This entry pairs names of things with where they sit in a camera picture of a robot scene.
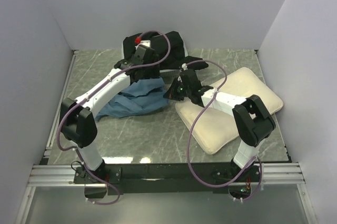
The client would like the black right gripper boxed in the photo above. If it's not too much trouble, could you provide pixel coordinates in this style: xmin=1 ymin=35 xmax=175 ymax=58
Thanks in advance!
xmin=164 ymin=78 xmax=191 ymax=102

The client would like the blue fabric pillowcase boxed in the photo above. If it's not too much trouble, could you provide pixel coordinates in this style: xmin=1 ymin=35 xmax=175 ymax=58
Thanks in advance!
xmin=95 ymin=77 xmax=169 ymax=121

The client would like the cream white pillow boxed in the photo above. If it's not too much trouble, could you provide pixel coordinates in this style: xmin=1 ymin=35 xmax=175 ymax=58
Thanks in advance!
xmin=175 ymin=67 xmax=283 ymax=154

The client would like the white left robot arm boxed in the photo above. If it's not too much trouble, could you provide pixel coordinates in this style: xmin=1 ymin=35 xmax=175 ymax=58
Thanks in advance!
xmin=56 ymin=45 xmax=160 ymax=183

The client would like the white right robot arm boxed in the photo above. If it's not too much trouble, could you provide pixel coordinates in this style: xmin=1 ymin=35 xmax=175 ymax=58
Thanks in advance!
xmin=164 ymin=69 xmax=276 ymax=181

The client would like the white plastic basket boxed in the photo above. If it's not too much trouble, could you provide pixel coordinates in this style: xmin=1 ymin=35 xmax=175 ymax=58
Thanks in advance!
xmin=159 ymin=47 xmax=189 ymax=78

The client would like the black cloth in basket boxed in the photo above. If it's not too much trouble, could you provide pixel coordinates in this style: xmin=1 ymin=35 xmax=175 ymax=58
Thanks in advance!
xmin=122 ymin=31 xmax=209 ymax=71

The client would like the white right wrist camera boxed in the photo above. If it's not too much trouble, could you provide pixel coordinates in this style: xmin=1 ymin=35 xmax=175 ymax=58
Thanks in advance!
xmin=179 ymin=63 xmax=189 ymax=77

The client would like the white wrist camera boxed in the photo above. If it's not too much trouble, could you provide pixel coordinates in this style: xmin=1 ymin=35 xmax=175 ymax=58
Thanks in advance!
xmin=135 ymin=36 xmax=151 ymax=49
xmin=179 ymin=63 xmax=189 ymax=77

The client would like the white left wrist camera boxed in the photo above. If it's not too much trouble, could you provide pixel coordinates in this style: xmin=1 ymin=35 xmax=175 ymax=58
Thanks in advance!
xmin=135 ymin=36 xmax=151 ymax=49

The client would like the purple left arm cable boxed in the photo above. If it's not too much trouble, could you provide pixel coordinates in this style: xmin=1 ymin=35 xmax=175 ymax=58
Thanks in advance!
xmin=56 ymin=31 xmax=172 ymax=207

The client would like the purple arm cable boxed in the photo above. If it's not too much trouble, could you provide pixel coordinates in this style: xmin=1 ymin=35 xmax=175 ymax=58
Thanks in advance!
xmin=181 ymin=60 xmax=264 ymax=205
xmin=56 ymin=31 xmax=172 ymax=207

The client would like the aluminium frame rail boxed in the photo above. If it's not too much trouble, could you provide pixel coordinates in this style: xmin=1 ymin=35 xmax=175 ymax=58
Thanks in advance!
xmin=28 ymin=160 xmax=318 ymax=223

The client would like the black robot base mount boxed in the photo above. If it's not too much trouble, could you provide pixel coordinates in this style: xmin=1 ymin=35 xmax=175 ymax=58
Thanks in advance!
xmin=73 ymin=162 xmax=262 ymax=199

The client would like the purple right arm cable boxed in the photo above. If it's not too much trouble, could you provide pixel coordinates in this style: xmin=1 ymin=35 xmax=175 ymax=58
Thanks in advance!
xmin=181 ymin=60 xmax=264 ymax=205

